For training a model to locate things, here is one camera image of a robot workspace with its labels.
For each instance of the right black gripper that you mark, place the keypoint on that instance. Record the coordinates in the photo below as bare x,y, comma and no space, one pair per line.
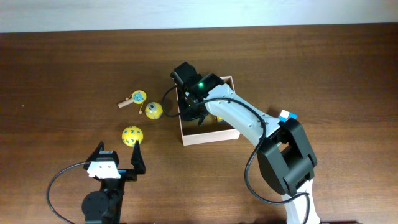
191,113

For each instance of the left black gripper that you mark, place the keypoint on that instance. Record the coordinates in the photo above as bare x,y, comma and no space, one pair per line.
130,173

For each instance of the yellow grey toy dump truck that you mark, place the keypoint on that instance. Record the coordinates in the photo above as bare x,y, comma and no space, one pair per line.
219,119

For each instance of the colourful two-by-two puzzle cube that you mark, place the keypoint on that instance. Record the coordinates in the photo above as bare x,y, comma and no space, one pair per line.
286,115

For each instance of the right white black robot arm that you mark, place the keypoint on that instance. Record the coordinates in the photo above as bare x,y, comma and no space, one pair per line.
284,154

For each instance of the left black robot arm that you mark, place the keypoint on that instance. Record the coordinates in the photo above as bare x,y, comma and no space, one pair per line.
105,205

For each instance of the pink cardboard box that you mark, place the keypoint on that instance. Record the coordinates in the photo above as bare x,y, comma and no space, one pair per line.
209,131

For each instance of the yellow ball blue letters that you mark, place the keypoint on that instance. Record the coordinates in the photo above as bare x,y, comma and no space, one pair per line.
131,135

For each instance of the yellow grey one-eyed ball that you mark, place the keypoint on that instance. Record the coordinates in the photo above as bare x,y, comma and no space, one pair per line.
153,110

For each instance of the yellow wooden rattle drum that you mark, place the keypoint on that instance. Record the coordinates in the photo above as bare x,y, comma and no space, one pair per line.
138,97

